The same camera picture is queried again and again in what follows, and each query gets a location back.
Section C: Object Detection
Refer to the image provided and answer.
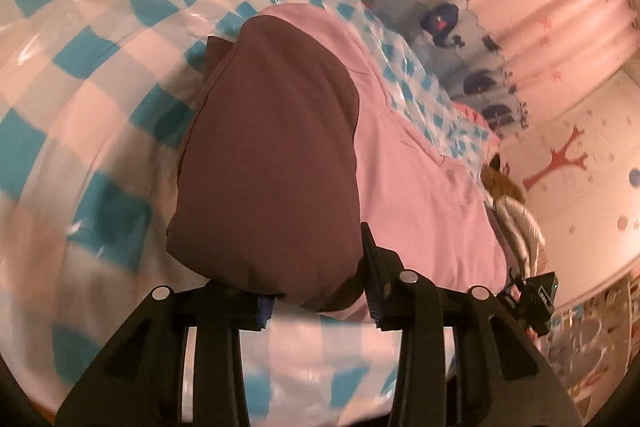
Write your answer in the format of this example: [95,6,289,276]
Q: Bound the olive brown cloth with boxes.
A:
[480,154,526,202]

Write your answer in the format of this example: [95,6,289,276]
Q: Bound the pink and brown hoodie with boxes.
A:
[165,3,513,323]

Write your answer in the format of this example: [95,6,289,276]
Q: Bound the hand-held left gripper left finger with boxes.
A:
[55,282,276,427]

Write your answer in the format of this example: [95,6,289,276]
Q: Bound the blue white checkered bed cover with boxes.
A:
[0,0,501,423]

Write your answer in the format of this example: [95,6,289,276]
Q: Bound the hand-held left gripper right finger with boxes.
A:
[360,222,586,427]

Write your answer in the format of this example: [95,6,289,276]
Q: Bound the white puffer jacket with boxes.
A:
[492,194,548,278]

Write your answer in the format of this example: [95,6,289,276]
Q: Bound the pink cloth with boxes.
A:
[452,102,501,142]

